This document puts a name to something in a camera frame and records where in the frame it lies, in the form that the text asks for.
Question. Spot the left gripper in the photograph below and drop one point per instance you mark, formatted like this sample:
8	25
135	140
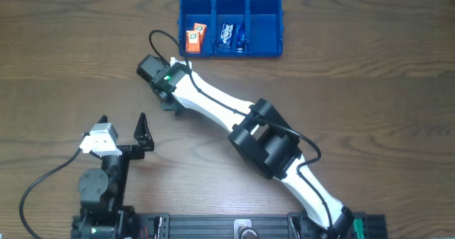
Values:
133	152

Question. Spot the orange candy box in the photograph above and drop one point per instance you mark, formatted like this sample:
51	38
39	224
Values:
193	42
201	27

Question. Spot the blue candy pack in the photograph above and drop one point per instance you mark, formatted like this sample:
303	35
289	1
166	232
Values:
240	37
227	34

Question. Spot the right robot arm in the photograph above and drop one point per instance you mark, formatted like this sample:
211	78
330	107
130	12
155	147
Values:
213	102

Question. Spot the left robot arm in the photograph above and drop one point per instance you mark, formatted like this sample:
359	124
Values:
106	189

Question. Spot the blue tray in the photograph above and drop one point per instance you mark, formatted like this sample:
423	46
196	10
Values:
264	36

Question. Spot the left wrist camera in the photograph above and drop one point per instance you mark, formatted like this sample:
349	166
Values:
100	139

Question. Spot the mounting rail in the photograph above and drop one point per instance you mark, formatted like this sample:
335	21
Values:
206	226

